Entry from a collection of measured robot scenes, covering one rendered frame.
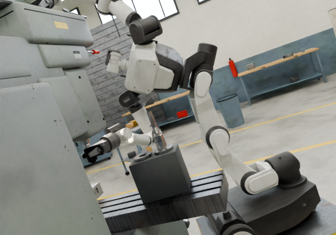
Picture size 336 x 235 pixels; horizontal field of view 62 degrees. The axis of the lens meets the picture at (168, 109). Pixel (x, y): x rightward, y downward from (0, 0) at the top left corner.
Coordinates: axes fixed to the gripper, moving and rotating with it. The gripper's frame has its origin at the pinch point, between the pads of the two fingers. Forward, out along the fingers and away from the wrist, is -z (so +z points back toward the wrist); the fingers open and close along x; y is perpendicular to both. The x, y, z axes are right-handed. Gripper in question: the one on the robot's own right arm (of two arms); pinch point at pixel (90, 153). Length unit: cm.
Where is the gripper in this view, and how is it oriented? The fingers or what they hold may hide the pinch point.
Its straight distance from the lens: 140.9
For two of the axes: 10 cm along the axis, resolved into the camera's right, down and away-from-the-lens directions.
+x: 8.1, -2.4, -5.4
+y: 3.5, 9.3, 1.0
